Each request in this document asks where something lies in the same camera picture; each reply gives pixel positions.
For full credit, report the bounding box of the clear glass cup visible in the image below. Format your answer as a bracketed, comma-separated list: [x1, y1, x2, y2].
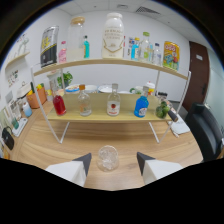
[96, 145, 120, 173]

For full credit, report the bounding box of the blue liquid bottle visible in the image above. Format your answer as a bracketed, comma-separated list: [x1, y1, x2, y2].
[133, 85, 150, 119]

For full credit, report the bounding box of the large white milk bottle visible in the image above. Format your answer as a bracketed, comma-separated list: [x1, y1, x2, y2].
[101, 12, 125, 60]

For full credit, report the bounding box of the green cup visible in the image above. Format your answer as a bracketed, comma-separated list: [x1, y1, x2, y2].
[10, 116, 20, 130]

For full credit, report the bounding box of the blue white gradient cup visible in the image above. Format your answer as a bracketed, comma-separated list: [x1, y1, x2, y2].
[21, 101, 34, 118]

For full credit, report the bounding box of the green lime glass jar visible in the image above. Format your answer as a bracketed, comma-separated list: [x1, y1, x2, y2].
[155, 96, 172, 120]

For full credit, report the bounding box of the black armchair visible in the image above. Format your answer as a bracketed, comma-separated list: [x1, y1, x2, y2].
[184, 102, 224, 163]

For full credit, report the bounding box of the two-tier wooden shelf rack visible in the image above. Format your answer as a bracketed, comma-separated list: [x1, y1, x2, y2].
[30, 58, 193, 145]

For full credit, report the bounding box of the red liquid glass bottle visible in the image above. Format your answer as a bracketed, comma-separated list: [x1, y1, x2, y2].
[51, 87, 68, 117]

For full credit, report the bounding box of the white kitchen scale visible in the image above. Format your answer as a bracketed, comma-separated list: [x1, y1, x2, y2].
[10, 117, 29, 138]

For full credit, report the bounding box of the black kettle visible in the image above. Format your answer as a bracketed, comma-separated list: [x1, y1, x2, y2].
[0, 125, 16, 151]

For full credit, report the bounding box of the clear bottle red label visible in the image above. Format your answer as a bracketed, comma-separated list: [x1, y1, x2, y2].
[106, 83, 122, 117]

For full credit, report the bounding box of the orange storage basket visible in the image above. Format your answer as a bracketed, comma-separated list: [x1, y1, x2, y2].
[26, 87, 48, 110]

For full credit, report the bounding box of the blue white tub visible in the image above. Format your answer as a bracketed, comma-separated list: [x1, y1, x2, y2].
[64, 83, 81, 94]

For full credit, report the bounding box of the wide white bowl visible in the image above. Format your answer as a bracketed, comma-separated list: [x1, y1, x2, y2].
[97, 84, 113, 94]

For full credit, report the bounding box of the green potted plant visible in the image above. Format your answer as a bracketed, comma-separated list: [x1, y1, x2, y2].
[57, 71, 74, 88]

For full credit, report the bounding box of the brown door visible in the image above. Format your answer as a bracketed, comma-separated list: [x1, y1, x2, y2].
[182, 40, 211, 113]

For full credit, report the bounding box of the clear bottle blue cap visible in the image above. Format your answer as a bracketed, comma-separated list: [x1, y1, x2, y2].
[152, 42, 163, 66]

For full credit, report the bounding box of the large yellow drink can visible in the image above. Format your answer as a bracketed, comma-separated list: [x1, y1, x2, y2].
[162, 40, 181, 71]

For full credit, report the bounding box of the pink liquid bottle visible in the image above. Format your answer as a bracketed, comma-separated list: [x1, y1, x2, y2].
[58, 40, 68, 64]

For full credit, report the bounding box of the small light blue bottle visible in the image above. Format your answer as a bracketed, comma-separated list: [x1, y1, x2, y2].
[130, 37, 141, 61]

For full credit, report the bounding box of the clear bottle green cap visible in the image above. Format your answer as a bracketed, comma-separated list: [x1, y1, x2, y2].
[138, 31, 152, 63]

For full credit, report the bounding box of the large black silver can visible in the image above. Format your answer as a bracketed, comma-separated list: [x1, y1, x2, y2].
[39, 25, 60, 69]

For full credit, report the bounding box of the teal liquid bottle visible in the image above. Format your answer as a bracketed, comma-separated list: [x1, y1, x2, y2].
[83, 35, 91, 59]

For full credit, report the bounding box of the white figurine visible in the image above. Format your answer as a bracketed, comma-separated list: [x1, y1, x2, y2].
[16, 33, 30, 56]

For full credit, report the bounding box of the ceiling air vent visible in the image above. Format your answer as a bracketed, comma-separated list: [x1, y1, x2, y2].
[134, 5, 161, 15]

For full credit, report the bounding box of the wooden wall shelf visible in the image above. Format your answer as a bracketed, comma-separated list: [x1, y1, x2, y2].
[5, 50, 31, 69]

